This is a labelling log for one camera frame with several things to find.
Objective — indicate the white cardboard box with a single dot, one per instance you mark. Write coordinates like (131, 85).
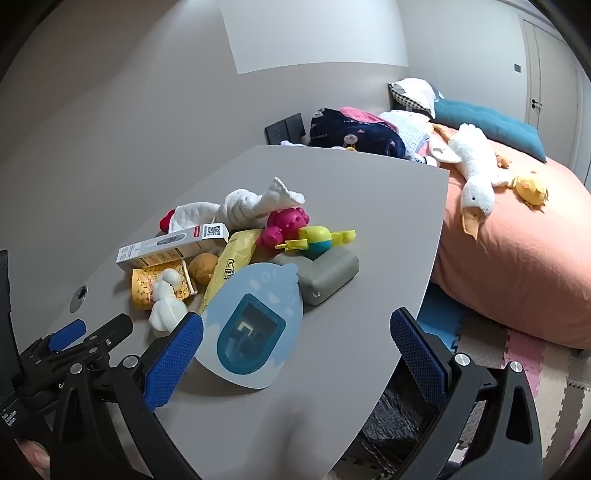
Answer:
(157, 251)

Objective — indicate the white blue knit blanket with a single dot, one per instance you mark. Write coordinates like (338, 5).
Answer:
(406, 129)

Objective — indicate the yellow chick plush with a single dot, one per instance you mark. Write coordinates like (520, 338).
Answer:
(531, 189)

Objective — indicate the pink cloth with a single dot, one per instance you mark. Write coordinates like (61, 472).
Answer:
(360, 114)

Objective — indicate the magenta rubber toy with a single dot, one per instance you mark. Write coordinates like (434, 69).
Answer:
(286, 221)

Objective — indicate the teal cushion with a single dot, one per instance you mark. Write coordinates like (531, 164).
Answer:
(485, 120)

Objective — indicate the beige door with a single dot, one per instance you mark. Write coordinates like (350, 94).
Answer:
(554, 69)

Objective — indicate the yellow wipes packet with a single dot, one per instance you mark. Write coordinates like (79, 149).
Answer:
(233, 263)

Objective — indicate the white knotted towel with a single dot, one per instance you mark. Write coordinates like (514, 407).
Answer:
(240, 205)

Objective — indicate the person's left hand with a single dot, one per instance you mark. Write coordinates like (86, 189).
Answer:
(33, 458)

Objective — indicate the blue egg-shaped card package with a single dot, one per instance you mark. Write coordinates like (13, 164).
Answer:
(258, 286)

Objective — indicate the grey table grommet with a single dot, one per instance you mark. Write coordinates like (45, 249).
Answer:
(79, 295)

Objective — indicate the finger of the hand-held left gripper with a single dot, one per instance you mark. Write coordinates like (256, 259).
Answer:
(68, 334)
(108, 330)

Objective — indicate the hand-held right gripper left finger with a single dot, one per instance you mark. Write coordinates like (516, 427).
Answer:
(175, 360)

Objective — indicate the chequered pillow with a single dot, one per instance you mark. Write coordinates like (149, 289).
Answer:
(415, 90)

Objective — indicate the navy printed blanket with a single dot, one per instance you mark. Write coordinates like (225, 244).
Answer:
(369, 134)

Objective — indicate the black trash bag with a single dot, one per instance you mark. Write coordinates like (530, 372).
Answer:
(397, 424)

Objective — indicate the yellow green toy plane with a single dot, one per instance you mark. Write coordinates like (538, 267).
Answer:
(314, 240)

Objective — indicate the brown plush toy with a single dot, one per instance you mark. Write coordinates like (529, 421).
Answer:
(203, 267)

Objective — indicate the black wall sockets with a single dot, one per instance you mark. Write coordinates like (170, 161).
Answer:
(284, 127)

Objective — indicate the red toy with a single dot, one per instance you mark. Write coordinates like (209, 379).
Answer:
(166, 224)

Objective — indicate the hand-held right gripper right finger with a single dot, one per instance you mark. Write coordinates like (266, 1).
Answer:
(418, 355)

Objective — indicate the white goose plush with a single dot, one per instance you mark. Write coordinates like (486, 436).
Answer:
(471, 152)

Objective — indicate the orange bed sheet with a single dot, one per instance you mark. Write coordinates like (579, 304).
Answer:
(531, 277)

